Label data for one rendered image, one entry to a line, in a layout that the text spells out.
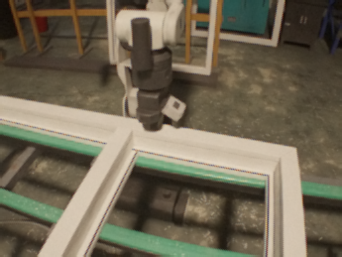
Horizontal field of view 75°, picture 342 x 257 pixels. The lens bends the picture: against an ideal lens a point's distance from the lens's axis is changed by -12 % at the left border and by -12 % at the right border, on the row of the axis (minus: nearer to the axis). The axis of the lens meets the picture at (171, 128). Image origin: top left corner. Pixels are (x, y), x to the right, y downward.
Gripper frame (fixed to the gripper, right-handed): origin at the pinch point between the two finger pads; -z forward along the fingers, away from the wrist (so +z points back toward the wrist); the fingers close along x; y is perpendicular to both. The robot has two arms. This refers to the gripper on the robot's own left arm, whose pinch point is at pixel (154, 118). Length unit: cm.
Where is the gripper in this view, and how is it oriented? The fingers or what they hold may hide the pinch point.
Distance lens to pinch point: 63.3
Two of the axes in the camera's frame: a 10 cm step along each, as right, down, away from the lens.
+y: 9.6, 1.7, -2.0
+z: 0.0, -7.6, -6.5
